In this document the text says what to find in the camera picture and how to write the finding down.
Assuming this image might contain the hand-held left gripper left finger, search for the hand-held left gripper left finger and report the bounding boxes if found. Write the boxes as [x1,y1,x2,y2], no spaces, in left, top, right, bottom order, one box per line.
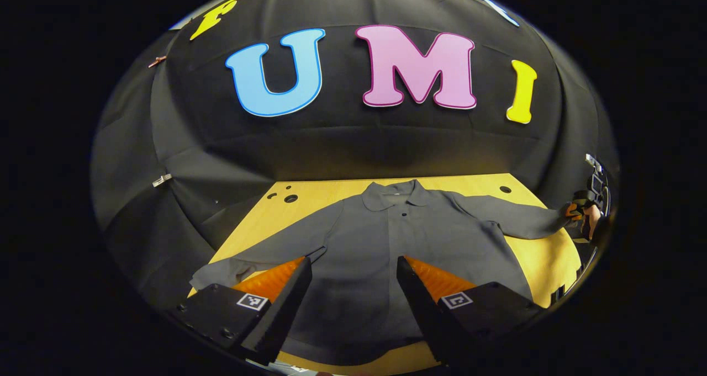
[176,256,313,366]

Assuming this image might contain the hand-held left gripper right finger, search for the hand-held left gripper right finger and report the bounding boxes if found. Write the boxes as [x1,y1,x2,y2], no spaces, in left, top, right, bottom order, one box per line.
[396,255,545,366]

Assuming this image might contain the grey collared shirt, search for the grey collared shirt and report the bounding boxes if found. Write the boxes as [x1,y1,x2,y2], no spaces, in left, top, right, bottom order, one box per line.
[189,179,578,366]

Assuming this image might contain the black backdrop cloth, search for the black backdrop cloth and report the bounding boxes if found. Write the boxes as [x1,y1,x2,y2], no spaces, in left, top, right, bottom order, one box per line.
[90,0,619,321]

